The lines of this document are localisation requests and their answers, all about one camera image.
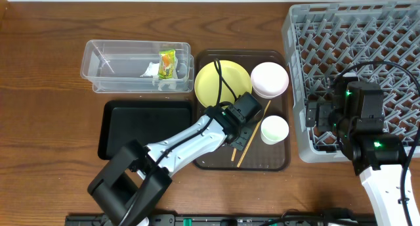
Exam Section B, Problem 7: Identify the yellow round plate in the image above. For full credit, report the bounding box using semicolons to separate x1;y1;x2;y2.
194;60;252;108

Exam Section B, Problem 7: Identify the white cup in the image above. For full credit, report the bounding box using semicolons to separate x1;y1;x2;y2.
261;116;289;145

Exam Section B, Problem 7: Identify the wooden chopstick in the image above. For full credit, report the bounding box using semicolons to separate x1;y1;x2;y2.
236;100;272;168
230;148;237;162

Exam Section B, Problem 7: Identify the clear plastic bin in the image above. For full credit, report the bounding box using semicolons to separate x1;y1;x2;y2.
80;40;194;93

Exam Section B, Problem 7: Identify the brown serving tray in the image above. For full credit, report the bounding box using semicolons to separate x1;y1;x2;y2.
194;49;290;171

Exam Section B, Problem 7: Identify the black rectangular tray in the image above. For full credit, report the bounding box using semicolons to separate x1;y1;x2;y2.
98;100;193;160

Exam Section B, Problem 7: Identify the right wooden chopstick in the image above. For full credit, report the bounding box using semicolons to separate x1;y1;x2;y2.
236;100;272;168

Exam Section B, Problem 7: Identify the grey dishwasher rack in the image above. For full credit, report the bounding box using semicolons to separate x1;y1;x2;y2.
282;1;419;163

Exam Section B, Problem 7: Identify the pink round plate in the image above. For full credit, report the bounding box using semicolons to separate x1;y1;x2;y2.
251;62;289;99

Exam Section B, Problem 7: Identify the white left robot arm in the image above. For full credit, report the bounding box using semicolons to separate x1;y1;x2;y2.
87;92;263;225

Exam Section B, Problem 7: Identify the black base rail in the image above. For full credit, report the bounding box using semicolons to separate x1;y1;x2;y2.
64;212;378;226

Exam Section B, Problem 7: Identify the green snack wrapper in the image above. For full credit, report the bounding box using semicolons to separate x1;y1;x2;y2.
158;49;177;79

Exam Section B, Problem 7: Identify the crumpled white tissue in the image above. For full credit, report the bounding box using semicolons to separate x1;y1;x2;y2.
140;62;190;93

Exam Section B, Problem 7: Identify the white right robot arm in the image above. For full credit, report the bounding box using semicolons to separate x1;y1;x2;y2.
306;80;419;225

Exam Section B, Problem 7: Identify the left wooden chopstick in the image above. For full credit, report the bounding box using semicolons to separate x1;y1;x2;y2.
230;148;237;162

